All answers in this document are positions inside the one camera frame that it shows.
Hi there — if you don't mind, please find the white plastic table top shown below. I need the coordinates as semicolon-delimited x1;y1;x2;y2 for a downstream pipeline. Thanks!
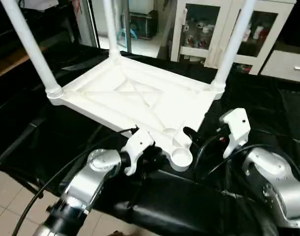
46;56;225;173

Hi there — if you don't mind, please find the white drawer unit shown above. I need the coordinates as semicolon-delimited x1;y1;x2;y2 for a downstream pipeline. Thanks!
260;49;300;84

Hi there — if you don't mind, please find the white glass door cabinet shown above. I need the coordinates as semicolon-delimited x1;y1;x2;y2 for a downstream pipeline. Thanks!
169;0;294;75

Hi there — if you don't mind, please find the black table mat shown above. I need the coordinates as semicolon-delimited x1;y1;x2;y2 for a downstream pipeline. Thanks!
0;42;300;236

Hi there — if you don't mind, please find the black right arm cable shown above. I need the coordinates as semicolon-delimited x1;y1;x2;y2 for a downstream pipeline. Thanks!
191;133;300;185

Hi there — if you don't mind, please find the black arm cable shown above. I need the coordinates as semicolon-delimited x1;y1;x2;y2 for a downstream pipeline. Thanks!
10;127;139;236
191;133;300;185

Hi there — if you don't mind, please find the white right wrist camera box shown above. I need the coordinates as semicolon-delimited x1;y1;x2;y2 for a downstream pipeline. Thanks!
219;109;251;159

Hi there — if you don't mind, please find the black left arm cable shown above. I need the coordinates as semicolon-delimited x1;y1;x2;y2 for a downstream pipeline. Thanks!
10;127;139;236

